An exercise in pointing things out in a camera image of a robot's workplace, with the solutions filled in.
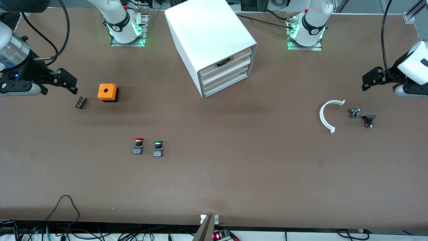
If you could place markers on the small metal toggle switch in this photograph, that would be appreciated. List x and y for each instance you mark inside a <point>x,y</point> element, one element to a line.
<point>354,113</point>

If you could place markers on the green push button switch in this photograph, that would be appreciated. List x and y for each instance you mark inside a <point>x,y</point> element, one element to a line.
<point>157,152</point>

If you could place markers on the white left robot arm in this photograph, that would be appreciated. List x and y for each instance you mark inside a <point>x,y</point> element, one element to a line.
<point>312,20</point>

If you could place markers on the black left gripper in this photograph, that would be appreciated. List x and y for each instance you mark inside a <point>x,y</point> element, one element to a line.
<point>390,75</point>

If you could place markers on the white plastic drawer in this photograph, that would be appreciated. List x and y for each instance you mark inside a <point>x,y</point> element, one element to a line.
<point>230,80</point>
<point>242,56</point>
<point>230,71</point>

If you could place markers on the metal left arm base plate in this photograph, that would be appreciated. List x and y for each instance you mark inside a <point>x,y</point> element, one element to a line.
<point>304,48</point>

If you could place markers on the orange button enclosure box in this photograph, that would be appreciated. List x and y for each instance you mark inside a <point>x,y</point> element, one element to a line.
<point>107,91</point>

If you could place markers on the small black drawer component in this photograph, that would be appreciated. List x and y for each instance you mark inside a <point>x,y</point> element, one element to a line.
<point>224,62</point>

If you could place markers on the black square push button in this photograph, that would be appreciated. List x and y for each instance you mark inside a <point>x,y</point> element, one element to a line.
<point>369,117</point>

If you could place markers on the white curved plastic clip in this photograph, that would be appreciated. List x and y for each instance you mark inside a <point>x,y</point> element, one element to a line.
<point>321,116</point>

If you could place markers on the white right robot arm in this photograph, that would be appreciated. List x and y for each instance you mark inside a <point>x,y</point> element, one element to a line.
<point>120,20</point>

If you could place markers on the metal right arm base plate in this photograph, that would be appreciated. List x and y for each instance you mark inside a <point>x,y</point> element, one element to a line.
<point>127,44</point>

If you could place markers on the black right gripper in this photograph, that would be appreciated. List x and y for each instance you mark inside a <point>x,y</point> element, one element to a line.
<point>30,69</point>

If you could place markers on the white drawer cabinet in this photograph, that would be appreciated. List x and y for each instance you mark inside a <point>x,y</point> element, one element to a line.
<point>204,30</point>

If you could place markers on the green circuit board red LED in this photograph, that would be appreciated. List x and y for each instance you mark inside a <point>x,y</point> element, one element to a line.
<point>217,236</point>

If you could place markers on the red push button switch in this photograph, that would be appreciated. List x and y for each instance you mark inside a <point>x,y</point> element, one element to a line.
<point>138,150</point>

